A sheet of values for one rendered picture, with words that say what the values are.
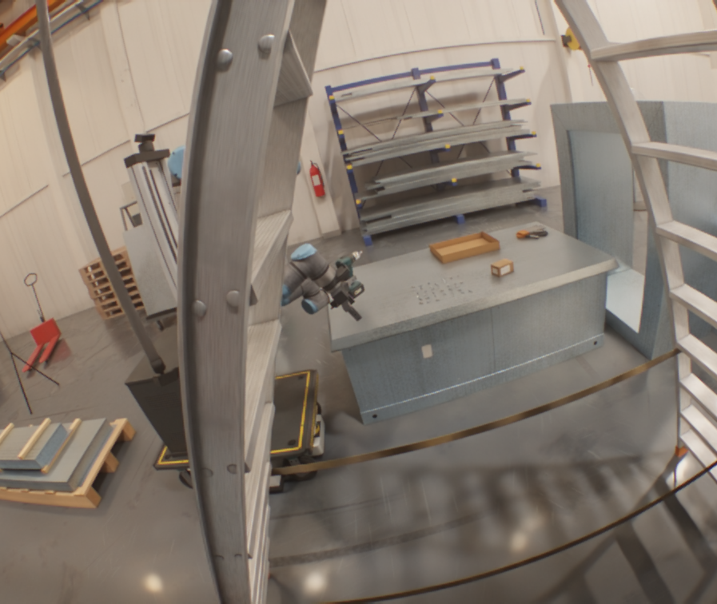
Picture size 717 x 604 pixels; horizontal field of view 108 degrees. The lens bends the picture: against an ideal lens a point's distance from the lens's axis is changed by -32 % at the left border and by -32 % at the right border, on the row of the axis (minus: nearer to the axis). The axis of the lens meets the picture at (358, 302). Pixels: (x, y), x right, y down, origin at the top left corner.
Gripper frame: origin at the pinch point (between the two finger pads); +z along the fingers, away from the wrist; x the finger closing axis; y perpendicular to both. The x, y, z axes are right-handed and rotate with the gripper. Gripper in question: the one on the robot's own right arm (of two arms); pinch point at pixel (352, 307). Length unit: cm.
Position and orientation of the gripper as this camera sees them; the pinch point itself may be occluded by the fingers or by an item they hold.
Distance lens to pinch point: 156.1
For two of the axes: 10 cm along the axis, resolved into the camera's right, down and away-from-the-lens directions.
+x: 2.2, 4.8, -8.5
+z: 5.8, 6.4, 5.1
